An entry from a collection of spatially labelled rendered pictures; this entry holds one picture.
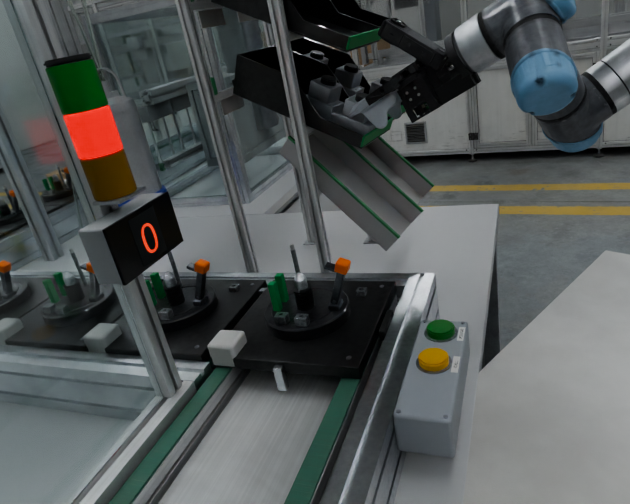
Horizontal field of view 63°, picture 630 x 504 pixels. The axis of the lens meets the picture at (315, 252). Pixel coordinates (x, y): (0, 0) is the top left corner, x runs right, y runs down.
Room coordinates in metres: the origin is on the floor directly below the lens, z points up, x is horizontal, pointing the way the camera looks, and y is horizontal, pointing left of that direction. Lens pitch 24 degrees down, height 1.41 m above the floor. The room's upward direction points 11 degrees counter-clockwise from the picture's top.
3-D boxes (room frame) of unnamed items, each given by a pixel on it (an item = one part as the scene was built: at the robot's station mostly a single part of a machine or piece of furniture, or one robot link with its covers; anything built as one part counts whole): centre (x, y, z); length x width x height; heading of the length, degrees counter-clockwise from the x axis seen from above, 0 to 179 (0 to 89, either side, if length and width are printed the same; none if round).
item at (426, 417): (0.56, -0.13, 0.93); 0.21 x 0.07 x 0.06; 155
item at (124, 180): (0.61, 0.22, 1.28); 0.05 x 0.05 x 0.05
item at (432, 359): (0.56, -0.13, 0.96); 0.04 x 0.04 x 0.02
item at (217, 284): (0.84, 0.26, 1.01); 0.24 x 0.24 x 0.13; 65
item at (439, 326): (0.62, -0.16, 0.96); 0.04 x 0.04 x 0.02
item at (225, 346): (0.68, 0.16, 0.97); 0.05 x 0.05 x 0.04; 65
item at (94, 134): (0.61, 0.22, 1.33); 0.05 x 0.05 x 0.05
